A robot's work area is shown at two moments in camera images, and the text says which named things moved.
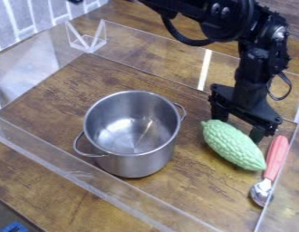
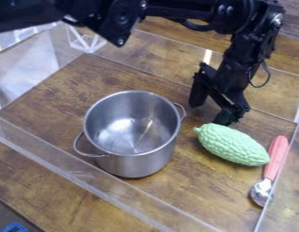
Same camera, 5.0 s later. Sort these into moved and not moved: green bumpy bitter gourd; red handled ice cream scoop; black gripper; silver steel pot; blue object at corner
Moved: black gripper; green bumpy bitter gourd
Not moved: blue object at corner; red handled ice cream scoop; silver steel pot
